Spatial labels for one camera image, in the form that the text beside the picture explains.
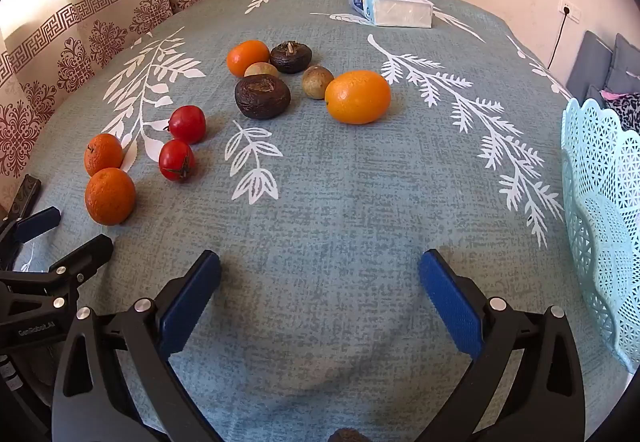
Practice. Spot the light blue lattice basket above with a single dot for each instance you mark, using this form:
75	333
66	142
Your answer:
605	222

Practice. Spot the small tan longan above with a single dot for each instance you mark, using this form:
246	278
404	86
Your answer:
261	71

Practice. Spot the teal leaf-print tablecloth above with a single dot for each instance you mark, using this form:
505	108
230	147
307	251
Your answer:
325	197

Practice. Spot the white wall socket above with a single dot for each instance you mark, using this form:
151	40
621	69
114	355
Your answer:
570	11

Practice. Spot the small orange tangerine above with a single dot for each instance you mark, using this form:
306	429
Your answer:
246	56
110	196
102	155

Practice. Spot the leopard print cloth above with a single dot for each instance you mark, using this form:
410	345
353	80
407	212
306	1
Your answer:
625	110

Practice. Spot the grey cushion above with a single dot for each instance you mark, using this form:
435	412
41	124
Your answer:
587	65
625	65

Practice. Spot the small dark brown mangosteen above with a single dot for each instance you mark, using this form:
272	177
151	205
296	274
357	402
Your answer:
291	56

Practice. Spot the large orange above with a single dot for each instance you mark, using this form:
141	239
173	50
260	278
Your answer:
357	97

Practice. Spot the red tomato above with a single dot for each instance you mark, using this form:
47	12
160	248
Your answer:
175	160
187	124

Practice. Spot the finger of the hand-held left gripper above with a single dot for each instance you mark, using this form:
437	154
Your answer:
87	254
37	223

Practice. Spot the large tan longan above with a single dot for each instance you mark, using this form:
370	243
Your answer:
316	82

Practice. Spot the large dark brown mangosteen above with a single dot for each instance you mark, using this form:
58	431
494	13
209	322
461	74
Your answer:
262	97

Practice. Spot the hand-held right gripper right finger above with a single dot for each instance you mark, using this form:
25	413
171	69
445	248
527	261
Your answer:
450	302

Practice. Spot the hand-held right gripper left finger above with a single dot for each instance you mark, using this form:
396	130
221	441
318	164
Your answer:
192	297

